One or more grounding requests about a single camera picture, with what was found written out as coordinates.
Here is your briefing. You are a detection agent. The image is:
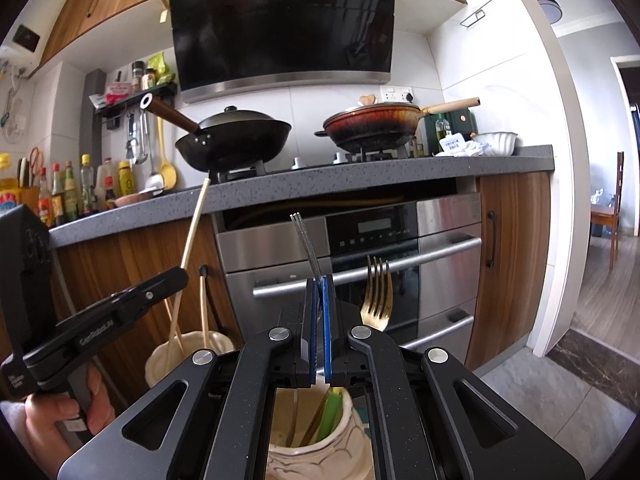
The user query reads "black wire wall holder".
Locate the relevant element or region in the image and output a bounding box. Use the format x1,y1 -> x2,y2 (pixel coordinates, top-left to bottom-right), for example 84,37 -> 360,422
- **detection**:
459,0 -> 496,28

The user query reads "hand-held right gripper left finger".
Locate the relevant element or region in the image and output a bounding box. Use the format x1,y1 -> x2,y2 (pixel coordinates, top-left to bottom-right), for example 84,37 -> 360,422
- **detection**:
57,275 -> 322,480

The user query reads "black range hood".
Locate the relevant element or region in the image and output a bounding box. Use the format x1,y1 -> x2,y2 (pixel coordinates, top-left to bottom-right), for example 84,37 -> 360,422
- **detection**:
167,0 -> 397,106

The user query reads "red-brown pan with wooden handle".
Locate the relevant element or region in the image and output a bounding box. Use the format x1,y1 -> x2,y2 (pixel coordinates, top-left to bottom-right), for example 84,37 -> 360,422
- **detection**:
314,97 -> 482,153

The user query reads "stainless steel built-in oven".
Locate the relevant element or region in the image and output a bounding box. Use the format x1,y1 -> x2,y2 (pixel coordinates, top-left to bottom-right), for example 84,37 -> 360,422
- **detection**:
212,192 -> 484,357

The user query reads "person's left hand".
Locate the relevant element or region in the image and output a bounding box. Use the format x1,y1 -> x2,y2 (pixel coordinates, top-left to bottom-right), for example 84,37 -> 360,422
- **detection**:
24,364 -> 119,472

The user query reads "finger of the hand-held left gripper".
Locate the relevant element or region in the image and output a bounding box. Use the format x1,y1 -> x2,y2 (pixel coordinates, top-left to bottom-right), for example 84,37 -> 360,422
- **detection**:
112,266 -> 190,319

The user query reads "black wok with wooden handle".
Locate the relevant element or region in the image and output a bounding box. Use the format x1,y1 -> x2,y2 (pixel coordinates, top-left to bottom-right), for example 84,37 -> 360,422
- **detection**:
140,93 -> 293,173

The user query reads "black cabinet handle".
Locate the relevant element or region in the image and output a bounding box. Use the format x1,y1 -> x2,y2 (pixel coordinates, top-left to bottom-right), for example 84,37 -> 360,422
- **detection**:
484,211 -> 498,269

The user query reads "wooden chopstick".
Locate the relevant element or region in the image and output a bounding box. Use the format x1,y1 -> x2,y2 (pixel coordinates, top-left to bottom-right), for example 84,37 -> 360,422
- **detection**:
198,272 -> 210,350
167,178 -> 211,359

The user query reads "white packet with blue label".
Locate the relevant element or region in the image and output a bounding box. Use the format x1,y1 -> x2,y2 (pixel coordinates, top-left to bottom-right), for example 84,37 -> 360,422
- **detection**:
439,132 -> 489,156

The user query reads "green packet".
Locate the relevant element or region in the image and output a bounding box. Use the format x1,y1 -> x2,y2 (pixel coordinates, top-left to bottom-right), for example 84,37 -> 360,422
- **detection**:
146,52 -> 177,86

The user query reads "yellow-green plastic utensil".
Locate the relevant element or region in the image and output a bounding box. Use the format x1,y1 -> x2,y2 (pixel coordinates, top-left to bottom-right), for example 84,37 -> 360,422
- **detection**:
314,386 -> 347,437

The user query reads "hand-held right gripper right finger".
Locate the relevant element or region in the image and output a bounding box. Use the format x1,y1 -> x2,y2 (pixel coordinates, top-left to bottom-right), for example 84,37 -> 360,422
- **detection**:
323,274 -> 587,480

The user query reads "round ceiling lamp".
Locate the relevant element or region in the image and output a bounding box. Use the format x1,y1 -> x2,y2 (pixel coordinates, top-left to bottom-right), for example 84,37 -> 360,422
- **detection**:
532,0 -> 564,24

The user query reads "row of condiment bottles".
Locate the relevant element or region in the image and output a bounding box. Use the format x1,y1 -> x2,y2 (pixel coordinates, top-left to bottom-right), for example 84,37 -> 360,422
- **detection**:
0,153 -> 139,229

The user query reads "wooden dining table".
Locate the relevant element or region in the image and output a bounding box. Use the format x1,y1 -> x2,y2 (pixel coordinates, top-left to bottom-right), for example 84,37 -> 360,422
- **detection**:
589,204 -> 619,235

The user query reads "white water heater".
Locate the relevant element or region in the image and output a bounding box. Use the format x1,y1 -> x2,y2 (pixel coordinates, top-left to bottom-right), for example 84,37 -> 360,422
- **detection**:
0,0 -> 72,79

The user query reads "red and white packet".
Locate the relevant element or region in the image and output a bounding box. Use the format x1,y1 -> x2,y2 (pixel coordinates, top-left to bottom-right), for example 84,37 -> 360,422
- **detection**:
102,81 -> 135,106

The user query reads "black wall spice rack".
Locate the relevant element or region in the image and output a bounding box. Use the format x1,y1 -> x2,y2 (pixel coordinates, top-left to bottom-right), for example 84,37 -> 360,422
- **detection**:
90,82 -> 179,132

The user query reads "wooden dining chair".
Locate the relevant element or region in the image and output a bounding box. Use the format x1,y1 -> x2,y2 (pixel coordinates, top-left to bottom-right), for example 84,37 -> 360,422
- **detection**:
607,151 -> 626,272

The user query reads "white wall socket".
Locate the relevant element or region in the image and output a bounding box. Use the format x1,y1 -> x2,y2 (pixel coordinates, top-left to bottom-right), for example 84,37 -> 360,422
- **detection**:
379,85 -> 415,104

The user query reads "black wok lid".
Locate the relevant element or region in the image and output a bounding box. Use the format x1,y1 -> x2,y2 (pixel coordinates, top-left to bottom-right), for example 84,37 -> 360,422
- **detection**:
196,105 -> 277,130

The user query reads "narrow wooden base cabinet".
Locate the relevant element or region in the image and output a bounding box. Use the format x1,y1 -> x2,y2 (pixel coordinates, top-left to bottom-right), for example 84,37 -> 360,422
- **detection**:
464,170 -> 552,372

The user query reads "grey stone countertop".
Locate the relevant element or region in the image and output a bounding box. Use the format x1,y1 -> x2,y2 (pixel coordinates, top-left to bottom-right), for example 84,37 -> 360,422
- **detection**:
47,144 -> 557,249

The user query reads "olive oil bottle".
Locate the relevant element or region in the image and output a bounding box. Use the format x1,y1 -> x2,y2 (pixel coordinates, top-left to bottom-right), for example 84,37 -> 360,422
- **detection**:
433,113 -> 449,156

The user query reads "silver fork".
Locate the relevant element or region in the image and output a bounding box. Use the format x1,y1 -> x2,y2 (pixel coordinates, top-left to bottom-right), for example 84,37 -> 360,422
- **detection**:
289,212 -> 324,282

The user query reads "white floral ceramic utensil holder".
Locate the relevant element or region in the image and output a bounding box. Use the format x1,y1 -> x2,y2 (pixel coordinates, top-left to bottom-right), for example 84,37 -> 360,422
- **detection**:
144,329 -> 375,480

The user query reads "green kitchen appliance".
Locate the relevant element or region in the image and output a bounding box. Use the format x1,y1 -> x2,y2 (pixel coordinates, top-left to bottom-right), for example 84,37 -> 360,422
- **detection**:
424,109 -> 477,157

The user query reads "hanging steel ladle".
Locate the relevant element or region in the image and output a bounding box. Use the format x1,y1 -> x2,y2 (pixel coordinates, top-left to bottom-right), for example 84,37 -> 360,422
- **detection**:
139,109 -> 167,192

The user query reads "gold fork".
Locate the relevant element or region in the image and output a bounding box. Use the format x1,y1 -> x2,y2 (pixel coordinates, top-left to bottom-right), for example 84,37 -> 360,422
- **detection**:
299,255 -> 396,447

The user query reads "white fluted bowl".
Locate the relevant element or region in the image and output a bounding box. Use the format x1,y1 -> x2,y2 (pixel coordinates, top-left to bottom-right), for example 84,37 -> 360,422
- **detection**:
472,130 -> 517,157

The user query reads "gas stove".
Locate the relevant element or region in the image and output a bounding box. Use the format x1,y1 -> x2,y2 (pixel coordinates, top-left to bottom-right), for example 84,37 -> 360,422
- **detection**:
214,149 -> 417,184

